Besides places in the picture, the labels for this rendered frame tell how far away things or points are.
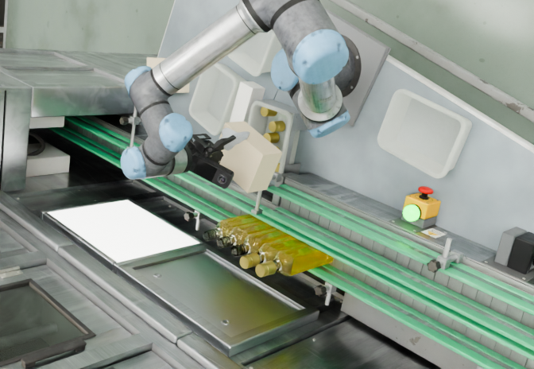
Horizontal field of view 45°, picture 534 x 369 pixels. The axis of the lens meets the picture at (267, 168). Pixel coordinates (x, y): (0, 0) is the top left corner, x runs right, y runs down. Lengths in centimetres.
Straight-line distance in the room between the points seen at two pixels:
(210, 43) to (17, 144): 111
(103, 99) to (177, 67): 106
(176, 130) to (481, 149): 78
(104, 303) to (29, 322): 19
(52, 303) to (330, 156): 90
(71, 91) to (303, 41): 127
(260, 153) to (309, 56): 42
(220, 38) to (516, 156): 78
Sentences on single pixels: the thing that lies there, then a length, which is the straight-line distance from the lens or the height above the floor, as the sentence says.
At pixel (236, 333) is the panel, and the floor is 126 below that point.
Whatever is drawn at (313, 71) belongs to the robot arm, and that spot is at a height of 128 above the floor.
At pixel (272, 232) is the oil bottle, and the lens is 184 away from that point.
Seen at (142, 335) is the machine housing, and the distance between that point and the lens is 163.
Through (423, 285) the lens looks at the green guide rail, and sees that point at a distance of 167.
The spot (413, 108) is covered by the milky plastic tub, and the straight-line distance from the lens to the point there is 182.
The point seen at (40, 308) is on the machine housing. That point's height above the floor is 156.
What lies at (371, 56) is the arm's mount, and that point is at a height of 77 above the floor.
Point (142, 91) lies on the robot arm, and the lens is 150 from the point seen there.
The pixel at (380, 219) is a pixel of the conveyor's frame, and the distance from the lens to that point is 176.
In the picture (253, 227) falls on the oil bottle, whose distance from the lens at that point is 185.
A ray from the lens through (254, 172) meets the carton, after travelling 168.
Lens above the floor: 232
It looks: 47 degrees down
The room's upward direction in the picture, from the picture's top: 98 degrees counter-clockwise
